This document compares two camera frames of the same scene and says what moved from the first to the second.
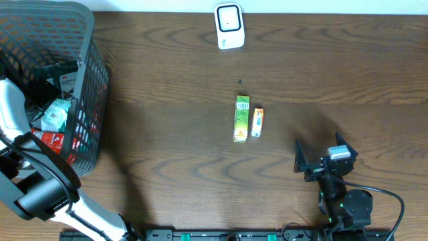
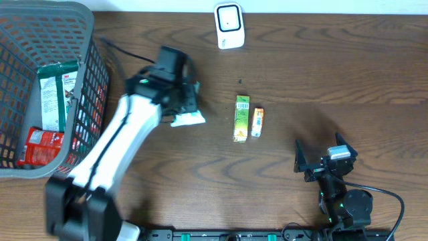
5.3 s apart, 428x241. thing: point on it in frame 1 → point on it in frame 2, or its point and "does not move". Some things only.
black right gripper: [301, 166] does not move
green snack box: [241, 118] does not move
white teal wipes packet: [54, 116] → [188, 118]
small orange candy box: [257, 122] does not move
